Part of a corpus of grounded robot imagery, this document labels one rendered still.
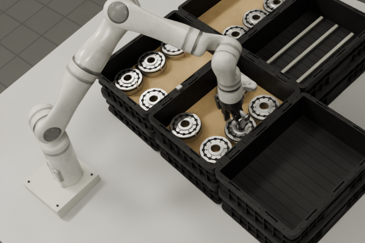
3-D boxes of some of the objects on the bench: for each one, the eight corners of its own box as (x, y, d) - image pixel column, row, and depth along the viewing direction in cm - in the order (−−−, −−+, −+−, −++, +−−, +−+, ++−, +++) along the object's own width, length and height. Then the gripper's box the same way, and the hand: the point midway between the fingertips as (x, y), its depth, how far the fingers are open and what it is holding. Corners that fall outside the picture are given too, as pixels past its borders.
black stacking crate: (300, 132, 191) (301, 111, 182) (238, 88, 207) (236, 66, 198) (371, 66, 205) (376, 43, 195) (307, 30, 221) (308, 7, 211)
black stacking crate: (158, 155, 193) (151, 135, 184) (106, 110, 209) (98, 90, 200) (237, 88, 207) (236, 66, 198) (183, 51, 223) (179, 29, 213)
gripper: (204, 87, 169) (209, 118, 181) (239, 114, 161) (241, 145, 173) (221, 72, 171) (225, 105, 184) (257, 98, 163) (258, 130, 176)
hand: (233, 121), depth 177 cm, fingers open, 5 cm apart
